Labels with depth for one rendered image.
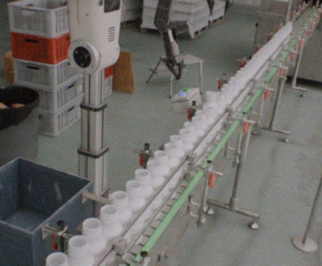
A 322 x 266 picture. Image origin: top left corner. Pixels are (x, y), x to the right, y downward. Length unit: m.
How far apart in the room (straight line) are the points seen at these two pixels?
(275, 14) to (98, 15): 4.26
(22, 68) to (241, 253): 2.33
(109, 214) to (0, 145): 2.06
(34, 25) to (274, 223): 2.37
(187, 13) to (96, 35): 6.01
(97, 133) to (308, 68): 4.26
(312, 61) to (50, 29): 3.60
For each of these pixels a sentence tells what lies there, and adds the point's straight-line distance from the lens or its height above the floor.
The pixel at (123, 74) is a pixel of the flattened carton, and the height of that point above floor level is 0.23.
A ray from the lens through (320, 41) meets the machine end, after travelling 5.86.
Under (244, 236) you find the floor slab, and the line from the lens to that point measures 2.81.
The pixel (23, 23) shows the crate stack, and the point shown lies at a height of 0.97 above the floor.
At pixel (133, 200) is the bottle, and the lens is 0.99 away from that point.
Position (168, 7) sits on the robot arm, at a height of 1.46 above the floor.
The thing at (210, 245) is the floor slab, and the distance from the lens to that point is 2.68.
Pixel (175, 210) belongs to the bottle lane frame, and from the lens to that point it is 1.22.
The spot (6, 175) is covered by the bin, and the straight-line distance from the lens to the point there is 1.54.
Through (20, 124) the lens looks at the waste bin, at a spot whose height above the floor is 0.51.
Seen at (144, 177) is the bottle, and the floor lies 1.16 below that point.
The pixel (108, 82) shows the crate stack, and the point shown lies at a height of 0.16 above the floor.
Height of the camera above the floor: 1.70
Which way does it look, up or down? 26 degrees down
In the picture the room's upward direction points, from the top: 5 degrees clockwise
